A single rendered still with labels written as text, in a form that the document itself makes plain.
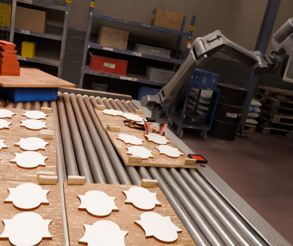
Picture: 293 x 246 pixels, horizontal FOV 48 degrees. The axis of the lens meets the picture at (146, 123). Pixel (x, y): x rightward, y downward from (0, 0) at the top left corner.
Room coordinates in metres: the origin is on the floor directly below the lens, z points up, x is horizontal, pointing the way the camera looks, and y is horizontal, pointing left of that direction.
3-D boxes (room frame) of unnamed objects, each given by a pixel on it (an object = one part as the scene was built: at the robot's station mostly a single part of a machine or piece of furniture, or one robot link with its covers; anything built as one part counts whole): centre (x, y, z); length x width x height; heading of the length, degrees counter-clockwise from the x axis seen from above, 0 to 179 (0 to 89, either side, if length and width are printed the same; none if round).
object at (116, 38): (6.04, 0.90, 1.26); 0.49 x 0.38 x 0.34; 110
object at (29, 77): (2.14, 0.88, 1.03); 0.50 x 0.50 x 0.02; 52
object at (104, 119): (1.93, 0.12, 0.93); 0.41 x 0.35 x 0.02; 20
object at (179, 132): (5.26, -0.64, 0.46); 0.79 x 0.62 x 0.91; 14
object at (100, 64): (6.01, 0.90, 0.78); 0.66 x 0.45 x 0.28; 104
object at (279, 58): (1.74, -0.57, 1.45); 0.09 x 0.08 x 0.12; 34
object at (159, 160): (1.54, -0.04, 0.93); 0.41 x 0.35 x 0.02; 22
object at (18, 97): (2.10, 0.83, 0.97); 0.31 x 0.31 x 0.10; 52
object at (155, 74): (6.21, -0.06, 0.76); 0.50 x 0.36 x 0.24; 110
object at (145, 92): (6.24, 0.02, 0.32); 0.50 x 0.41 x 0.37; 100
